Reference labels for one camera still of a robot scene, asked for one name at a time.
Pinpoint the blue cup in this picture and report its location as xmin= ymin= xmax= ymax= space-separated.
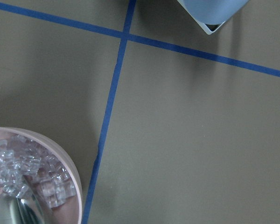
xmin=178 ymin=0 xmax=248 ymax=25

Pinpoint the pink bowl with ice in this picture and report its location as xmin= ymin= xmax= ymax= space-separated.
xmin=0 ymin=127 xmax=83 ymax=224

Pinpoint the metal ice scoop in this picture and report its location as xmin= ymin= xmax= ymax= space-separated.
xmin=0 ymin=194 xmax=55 ymax=224

